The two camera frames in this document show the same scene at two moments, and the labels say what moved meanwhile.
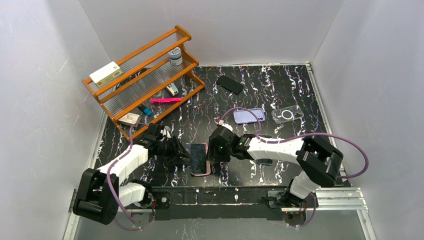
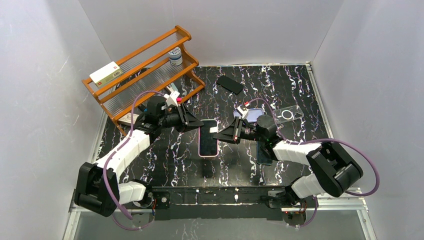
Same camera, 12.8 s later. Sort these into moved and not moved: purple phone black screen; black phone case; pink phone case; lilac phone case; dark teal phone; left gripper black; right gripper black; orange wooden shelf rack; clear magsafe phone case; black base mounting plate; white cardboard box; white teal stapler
Moved: purple phone black screen; left gripper black; right gripper black; pink phone case
Not moved: white cardboard box; dark teal phone; lilac phone case; clear magsafe phone case; white teal stapler; orange wooden shelf rack; black phone case; black base mounting plate
